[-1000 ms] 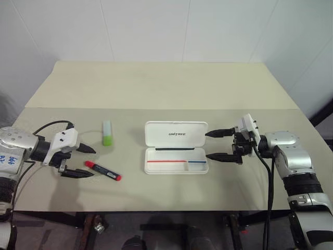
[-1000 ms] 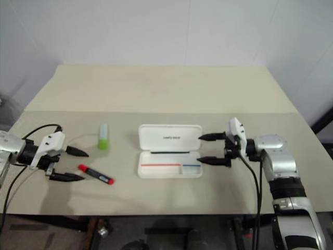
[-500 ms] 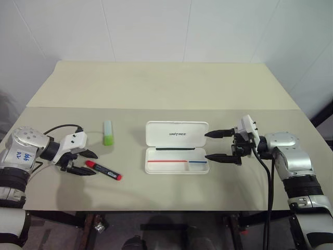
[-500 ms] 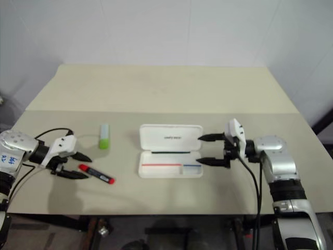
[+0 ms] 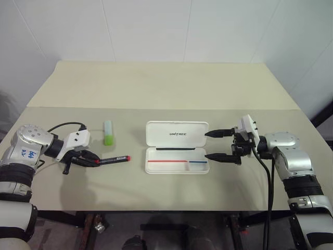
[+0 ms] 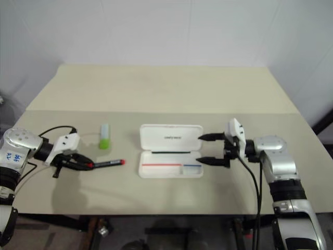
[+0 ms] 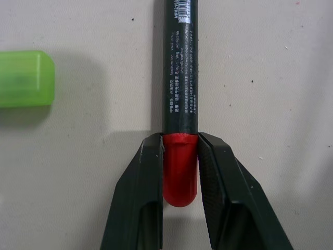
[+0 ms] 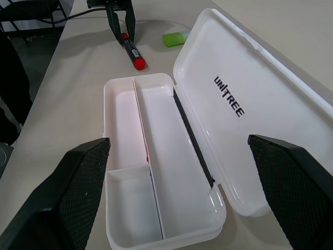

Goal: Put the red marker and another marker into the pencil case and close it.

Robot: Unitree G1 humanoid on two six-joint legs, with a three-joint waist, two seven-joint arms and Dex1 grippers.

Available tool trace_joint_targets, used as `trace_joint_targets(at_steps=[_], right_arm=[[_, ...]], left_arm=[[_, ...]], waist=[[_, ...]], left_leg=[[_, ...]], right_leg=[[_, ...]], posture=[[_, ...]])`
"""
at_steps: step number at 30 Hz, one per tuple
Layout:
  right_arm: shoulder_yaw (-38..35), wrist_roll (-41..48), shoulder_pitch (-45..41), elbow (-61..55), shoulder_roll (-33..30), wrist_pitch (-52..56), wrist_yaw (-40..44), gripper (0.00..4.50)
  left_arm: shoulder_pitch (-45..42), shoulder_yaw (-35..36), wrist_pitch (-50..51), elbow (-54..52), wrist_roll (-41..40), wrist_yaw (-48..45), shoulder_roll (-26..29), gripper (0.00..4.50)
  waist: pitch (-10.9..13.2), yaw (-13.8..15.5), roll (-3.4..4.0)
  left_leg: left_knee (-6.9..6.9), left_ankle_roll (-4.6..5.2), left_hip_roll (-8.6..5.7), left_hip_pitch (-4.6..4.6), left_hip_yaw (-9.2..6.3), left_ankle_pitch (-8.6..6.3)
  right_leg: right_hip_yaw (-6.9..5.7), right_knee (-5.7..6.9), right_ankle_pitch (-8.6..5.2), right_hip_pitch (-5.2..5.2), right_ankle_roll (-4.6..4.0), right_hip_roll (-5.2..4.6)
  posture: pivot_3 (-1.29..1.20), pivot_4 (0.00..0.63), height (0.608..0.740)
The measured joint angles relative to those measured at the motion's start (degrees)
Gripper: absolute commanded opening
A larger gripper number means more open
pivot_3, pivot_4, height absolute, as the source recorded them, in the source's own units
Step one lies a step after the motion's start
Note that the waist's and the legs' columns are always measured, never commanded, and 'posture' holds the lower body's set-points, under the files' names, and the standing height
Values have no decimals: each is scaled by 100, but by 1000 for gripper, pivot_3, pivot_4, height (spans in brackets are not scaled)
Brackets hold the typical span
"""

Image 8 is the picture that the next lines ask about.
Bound black cable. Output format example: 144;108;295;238
31;7;108;26

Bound white Unitree pencil case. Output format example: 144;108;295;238
103;8;333;250

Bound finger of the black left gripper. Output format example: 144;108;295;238
124;0;136;43
106;5;124;47

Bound black metal chair frame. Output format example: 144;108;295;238
0;0;67;33

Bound green eraser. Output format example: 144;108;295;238
162;29;191;48

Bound dark object beside table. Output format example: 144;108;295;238
0;31;34;146

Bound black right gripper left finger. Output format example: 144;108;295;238
0;137;111;250

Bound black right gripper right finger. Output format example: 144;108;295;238
248;134;333;250

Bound grey round object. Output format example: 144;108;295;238
0;142;14;181

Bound red marker with black barrel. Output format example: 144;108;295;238
120;32;146;71

